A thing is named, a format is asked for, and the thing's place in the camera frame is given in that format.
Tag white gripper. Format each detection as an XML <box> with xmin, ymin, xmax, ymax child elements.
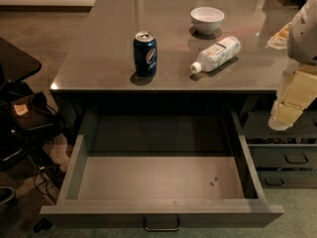
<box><xmin>267</xmin><ymin>0</ymin><xmax>317</xmax><ymax>126</ymax></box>

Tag blue pepsi can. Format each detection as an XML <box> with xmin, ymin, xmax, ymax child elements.
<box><xmin>133</xmin><ymin>31</ymin><xmax>158</xmax><ymax>77</ymax></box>

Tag grey upper side drawer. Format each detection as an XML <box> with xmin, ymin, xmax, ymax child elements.
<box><xmin>243</xmin><ymin>111</ymin><xmax>317</xmax><ymax>139</ymax></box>

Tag grey middle side drawer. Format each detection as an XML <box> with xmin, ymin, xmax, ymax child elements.
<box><xmin>249</xmin><ymin>144</ymin><xmax>317</xmax><ymax>168</ymax></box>

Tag open grey top drawer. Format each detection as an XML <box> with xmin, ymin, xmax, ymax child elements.
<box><xmin>41</xmin><ymin>110</ymin><xmax>284</xmax><ymax>229</ymax></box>

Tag white ceramic bowl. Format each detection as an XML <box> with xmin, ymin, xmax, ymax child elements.
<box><xmin>190</xmin><ymin>7</ymin><xmax>225</xmax><ymax>35</ymax></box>

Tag black bag with label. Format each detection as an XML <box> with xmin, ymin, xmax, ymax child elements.
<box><xmin>11</xmin><ymin>92</ymin><xmax>56</xmax><ymax>131</ymax></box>

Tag black side table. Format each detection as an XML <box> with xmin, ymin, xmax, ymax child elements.
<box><xmin>0</xmin><ymin>38</ymin><xmax>42</xmax><ymax>82</ymax></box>

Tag dark shoe on floor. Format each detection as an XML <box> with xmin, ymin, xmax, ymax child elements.
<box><xmin>0</xmin><ymin>186</ymin><xmax>16</xmax><ymax>205</ymax></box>

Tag metal drawer handle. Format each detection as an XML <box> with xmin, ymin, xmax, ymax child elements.
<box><xmin>143</xmin><ymin>216</ymin><xmax>180</xmax><ymax>232</ymax></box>

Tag black floor cables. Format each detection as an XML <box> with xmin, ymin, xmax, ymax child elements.
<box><xmin>32</xmin><ymin>164</ymin><xmax>62</xmax><ymax>205</ymax></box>

